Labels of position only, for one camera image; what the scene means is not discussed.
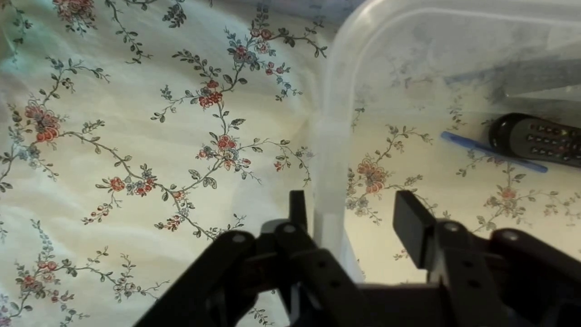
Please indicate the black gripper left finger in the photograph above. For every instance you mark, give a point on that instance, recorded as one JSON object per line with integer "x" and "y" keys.
{"x": 272, "y": 278}

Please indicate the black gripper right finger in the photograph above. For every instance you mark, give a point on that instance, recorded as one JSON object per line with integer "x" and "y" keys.
{"x": 482, "y": 284}

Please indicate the clear storage bin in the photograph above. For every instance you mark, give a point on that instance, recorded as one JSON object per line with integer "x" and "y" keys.
{"x": 328, "y": 151}

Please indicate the blue pen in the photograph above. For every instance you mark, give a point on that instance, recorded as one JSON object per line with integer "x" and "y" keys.
{"x": 463, "y": 144}

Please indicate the black remote control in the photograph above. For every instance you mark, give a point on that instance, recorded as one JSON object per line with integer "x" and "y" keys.
{"x": 537, "y": 140}

